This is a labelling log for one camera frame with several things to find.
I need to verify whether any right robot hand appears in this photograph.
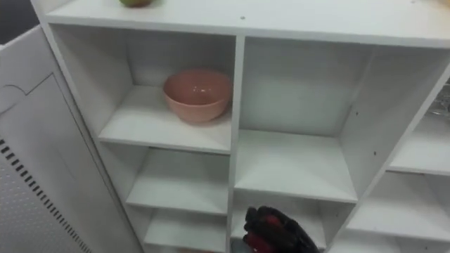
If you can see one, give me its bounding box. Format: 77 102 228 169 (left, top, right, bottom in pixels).
242 205 321 253

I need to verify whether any white shelf unit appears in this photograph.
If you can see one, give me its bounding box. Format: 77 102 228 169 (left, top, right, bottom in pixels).
30 0 450 253

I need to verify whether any white perforated panel cabinet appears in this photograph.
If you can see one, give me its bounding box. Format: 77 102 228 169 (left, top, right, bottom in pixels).
0 24 143 253

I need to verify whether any green apple soft toy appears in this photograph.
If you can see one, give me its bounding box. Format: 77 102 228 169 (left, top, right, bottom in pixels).
118 0 154 8

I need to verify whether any red round soft toy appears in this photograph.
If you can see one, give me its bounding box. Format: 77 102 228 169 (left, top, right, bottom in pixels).
244 214 282 253

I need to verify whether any pink bowl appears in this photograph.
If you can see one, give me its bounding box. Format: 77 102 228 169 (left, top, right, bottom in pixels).
162 69 233 124

